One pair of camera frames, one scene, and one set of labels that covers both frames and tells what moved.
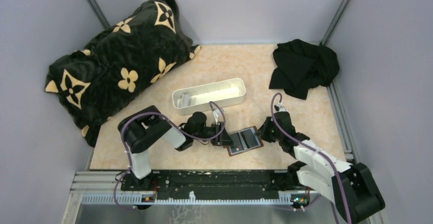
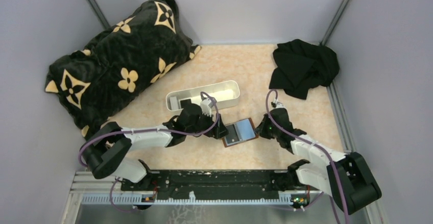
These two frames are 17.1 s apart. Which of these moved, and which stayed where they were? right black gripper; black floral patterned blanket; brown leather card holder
Moved: brown leather card holder
Stayed: right black gripper; black floral patterned blanket
